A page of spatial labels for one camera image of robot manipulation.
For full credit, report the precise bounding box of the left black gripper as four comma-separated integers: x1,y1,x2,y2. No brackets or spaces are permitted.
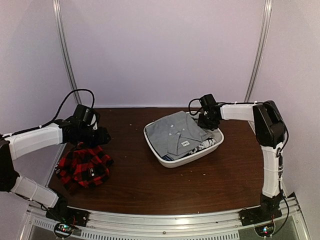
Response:
78,126,111,148

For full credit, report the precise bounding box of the red black plaid shirt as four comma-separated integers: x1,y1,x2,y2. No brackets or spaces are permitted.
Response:
54,142,114,195

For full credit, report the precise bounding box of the white plastic tub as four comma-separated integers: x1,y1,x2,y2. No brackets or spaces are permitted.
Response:
143,111,225,168

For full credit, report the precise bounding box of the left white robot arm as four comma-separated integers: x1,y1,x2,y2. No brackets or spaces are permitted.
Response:
0,119,111,222

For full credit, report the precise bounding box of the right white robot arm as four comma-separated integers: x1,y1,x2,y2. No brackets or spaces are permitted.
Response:
197,94,289,199

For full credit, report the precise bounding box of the black white printed shirt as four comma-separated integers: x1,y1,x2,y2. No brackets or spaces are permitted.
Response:
185,137,216,156

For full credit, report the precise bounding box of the grey button shirt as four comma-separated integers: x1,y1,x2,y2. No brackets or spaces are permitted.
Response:
145,111,214,162

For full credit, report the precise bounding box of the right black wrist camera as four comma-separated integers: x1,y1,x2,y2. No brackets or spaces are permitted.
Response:
199,93,217,109

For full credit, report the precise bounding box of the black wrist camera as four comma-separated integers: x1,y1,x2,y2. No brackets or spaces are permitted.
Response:
199,93,217,109
72,104,100,130

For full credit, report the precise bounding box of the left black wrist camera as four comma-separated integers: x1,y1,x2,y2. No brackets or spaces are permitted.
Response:
72,104,100,130

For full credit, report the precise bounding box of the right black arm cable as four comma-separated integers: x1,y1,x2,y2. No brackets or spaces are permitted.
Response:
187,97,205,118

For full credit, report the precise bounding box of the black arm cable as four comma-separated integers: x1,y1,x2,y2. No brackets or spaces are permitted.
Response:
39,88,96,128
187,97,205,118

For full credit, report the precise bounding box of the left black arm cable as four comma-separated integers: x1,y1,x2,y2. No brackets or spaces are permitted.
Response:
39,88,96,128

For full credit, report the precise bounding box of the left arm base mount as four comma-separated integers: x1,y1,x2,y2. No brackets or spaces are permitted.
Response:
42,196,89,227

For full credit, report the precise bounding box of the aluminium front rail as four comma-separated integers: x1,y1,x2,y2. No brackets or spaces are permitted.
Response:
18,191,312,240

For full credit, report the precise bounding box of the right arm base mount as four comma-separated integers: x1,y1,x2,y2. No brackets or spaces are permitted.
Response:
238,193,283,227

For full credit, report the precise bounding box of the right aluminium frame post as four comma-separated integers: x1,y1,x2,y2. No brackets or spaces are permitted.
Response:
244,0,273,102

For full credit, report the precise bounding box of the aluminium frame post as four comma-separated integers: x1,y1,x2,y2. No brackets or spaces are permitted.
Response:
52,0,78,91
244,0,273,102

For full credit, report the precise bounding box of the left aluminium frame post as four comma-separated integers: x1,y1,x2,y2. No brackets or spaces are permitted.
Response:
52,0,78,91

